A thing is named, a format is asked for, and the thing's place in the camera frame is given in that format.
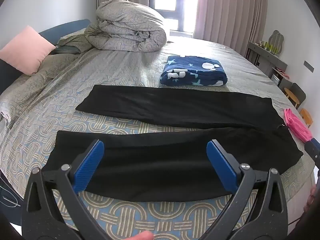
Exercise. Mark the small pink item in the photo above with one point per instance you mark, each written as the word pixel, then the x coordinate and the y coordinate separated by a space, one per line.
pixel 282 73

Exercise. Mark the grey green pillow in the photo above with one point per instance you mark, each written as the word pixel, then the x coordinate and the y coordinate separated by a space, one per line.
pixel 72 42

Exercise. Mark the grey dressing table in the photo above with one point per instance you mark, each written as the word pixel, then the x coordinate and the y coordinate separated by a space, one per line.
pixel 265 56

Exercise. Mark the bed with patterned bedspread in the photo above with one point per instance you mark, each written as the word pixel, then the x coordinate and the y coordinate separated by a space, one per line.
pixel 62 92

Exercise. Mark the person's right hand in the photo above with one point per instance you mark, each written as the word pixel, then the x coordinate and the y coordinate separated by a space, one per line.
pixel 310 198

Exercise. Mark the wooden stool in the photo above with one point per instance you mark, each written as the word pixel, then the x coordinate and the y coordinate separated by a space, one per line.
pixel 306 116

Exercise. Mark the person's left hand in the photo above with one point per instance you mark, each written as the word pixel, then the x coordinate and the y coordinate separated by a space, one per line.
pixel 141 236

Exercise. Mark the row of green bottles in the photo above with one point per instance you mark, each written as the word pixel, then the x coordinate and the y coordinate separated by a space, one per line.
pixel 271 47

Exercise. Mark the pink pillow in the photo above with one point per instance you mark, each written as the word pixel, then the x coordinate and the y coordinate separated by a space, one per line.
pixel 27 50

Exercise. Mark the blue star print blanket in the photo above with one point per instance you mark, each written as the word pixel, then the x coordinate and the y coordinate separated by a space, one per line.
pixel 192 73

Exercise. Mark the wall switch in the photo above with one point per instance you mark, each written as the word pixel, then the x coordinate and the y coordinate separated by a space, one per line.
pixel 309 65

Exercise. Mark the blue bed headboard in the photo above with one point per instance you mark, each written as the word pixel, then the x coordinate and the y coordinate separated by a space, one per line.
pixel 62 28

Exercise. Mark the rolled grey patterned duvet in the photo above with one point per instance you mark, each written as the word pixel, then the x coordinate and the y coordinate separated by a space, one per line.
pixel 125 25

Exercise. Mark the dark chair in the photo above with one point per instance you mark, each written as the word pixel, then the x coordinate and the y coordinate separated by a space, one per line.
pixel 296 92

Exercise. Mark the black pants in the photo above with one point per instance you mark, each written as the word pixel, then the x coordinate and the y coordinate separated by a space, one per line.
pixel 175 105

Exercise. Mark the cloud shaped mirror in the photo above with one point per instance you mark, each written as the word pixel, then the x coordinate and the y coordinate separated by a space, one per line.
pixel 276 40

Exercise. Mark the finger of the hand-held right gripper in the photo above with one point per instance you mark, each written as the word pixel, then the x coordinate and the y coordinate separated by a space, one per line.
pixel 313 151

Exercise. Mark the pink cloth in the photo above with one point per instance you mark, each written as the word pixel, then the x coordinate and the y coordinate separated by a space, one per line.
pixel 296 125

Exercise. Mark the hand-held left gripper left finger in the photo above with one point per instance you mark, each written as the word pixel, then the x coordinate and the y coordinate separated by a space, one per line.
pixel 88 166

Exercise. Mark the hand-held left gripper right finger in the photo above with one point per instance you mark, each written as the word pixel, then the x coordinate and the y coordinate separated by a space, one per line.
pixel 221 166

